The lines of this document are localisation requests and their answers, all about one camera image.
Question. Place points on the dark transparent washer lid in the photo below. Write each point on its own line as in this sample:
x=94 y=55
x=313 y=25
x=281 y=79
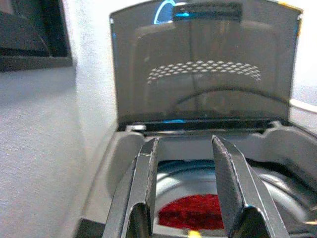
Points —
x=205 y=74

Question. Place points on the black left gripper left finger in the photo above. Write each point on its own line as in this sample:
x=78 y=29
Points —
x=138 y=188

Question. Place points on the dark window frame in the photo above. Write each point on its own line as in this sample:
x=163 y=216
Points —
x=32 y=34

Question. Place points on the steel washer drum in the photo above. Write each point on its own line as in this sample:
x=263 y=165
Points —
x=188 y=181

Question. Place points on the yellow tape piece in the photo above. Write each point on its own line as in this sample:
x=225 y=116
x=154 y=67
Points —
x=194 y=234

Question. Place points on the grey top-load washing machine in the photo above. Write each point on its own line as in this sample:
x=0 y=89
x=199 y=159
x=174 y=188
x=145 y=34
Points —
x=284 y=148

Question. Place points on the red fuzzy cloth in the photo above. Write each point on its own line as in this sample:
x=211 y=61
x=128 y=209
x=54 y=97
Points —
x=190 y=213

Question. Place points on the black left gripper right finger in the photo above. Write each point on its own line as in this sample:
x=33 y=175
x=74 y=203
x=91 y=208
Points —
x=237 y=188

